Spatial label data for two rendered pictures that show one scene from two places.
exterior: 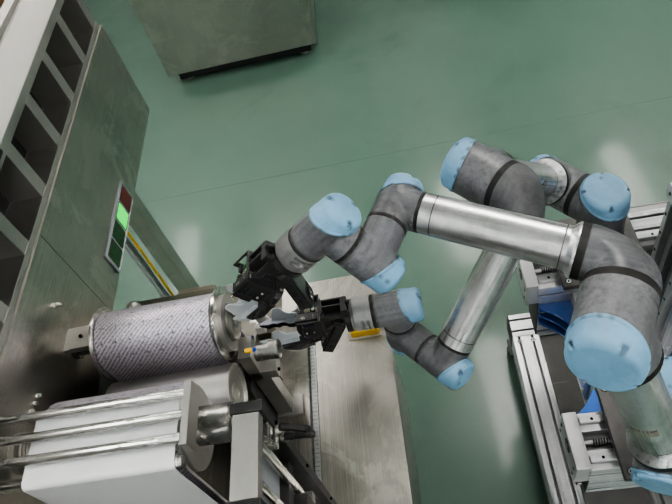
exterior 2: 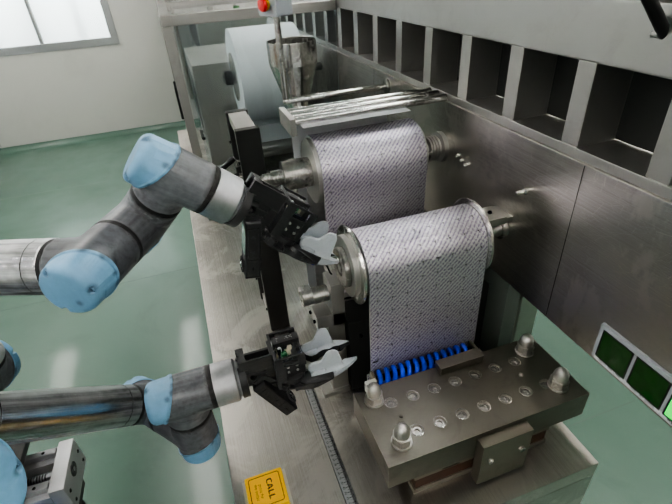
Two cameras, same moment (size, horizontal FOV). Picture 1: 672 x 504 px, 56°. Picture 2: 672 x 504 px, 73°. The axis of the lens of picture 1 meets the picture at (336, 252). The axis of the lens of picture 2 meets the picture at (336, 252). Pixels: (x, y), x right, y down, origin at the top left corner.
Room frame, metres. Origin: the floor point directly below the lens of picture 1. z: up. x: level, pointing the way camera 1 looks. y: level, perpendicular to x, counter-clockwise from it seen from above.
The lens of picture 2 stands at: (1.33, -0.08, 1.72)
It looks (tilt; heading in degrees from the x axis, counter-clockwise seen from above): 33 degrees down; 152
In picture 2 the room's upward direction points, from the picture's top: 4 degrees counter-clockwise
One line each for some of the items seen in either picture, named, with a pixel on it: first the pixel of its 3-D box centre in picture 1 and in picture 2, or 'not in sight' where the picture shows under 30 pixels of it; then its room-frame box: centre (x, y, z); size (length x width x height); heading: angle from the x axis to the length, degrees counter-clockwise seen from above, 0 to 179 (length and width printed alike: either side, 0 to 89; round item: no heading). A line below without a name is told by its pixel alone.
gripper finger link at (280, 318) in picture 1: (278, 316); (333, 360); (0.81, 0.17, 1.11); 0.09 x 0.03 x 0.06; 70
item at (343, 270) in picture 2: (230, 322); (344, 266); (0.74, 0.24, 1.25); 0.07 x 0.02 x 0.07; 169
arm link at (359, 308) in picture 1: (361, 314); (227, 380); (0.75, -0.01, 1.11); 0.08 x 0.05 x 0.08; 169
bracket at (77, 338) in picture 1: (79, 338); (492, 215); (0.80, 0.54, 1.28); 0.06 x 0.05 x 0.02; 79
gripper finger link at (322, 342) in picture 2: (278, 337); (323, 340); (0.76, 0.18, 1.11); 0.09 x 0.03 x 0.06; 88
